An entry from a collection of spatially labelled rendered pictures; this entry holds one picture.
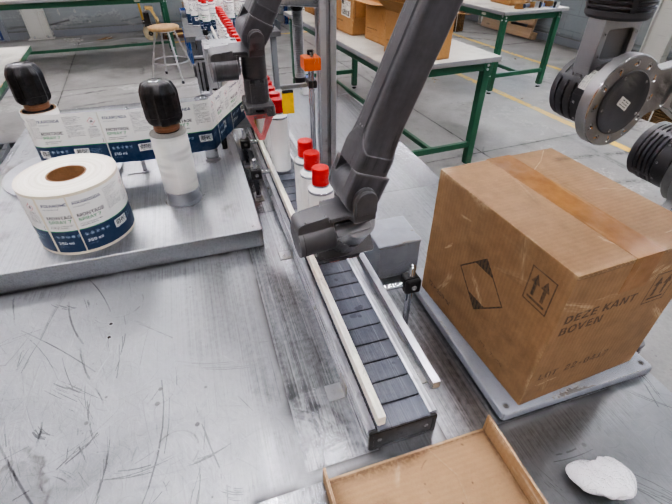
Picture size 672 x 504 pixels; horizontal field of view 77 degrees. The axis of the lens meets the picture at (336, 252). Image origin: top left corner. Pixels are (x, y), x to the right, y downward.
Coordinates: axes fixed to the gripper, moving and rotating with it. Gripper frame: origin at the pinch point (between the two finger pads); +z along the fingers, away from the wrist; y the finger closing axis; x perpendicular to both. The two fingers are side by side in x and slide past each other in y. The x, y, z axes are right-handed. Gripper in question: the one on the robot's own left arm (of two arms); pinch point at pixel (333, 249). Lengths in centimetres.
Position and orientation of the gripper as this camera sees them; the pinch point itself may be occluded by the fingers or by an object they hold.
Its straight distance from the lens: 84.0
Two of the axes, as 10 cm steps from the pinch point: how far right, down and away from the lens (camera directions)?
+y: -9.5, 1.9, -2.4
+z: -2.0, 2.3, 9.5
